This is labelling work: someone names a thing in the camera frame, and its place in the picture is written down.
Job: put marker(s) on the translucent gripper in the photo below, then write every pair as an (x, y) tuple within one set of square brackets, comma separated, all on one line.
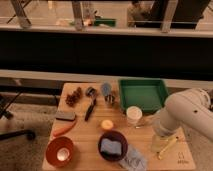
[(158, 143)]

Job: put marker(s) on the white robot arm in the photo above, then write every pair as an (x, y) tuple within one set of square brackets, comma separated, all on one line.
[(190, 107)]

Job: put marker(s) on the yellow banana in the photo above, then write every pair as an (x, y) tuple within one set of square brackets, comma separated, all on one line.
[(168, 147)]

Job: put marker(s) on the clear plastic bag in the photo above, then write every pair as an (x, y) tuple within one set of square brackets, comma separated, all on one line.
[(133, 160)]

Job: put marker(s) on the green plastic tray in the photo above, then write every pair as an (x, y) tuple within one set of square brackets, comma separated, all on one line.
[(147, 94)]

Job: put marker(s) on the yellow round fruit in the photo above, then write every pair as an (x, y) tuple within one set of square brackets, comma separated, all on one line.
[(107, 125)]

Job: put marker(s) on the metal cup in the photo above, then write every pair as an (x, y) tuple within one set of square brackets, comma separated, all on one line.
[(110, 99)]

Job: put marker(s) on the blue lid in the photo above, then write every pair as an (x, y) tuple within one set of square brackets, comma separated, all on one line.
[(106, 89)]

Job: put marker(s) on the grey brown block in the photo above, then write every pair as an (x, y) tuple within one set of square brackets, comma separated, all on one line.
[(65, 116)]

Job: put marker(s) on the small white cup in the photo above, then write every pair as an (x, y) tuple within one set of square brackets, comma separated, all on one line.
[(62, 154)]

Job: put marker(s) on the orange carrot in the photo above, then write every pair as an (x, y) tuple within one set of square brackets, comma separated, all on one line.
[(64, 129)]

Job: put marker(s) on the red bowl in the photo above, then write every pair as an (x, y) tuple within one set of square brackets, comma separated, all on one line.
[(54, 146)]

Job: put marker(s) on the green box in background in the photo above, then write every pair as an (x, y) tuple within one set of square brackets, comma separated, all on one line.
[(105, 21)]

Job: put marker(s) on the person in background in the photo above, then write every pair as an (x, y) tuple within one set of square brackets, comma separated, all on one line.
[(138, 13)]

